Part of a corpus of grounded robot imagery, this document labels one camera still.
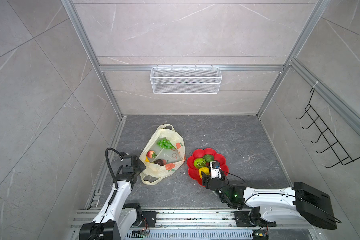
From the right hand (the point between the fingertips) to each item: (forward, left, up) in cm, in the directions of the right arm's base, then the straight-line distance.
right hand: (206, 171), depth 83 cm
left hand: (+7, +39, +1) cm, 39 cm away
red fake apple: (+13, +33, -2) cm, 36 cm away
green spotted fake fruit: (+5, +3, -1) cm, 7 cm away
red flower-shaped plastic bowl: (+2, +7, -6) cm, 9 cm away
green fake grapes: (+21, +25, -2) cm, 32 cm away
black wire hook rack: (-5, -54, +24) cm, 59 cm away
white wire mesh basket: (+56, +23, +23) cm, 65 cm away
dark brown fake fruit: (+8, +27, -3) cm, 28 cm away
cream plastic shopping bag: (+16, +25, -7) cm, 31 cm away
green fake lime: (+9, -3, -2) cm, 10 cm away
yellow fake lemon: (0, +1, 0) cm, 1 cm away
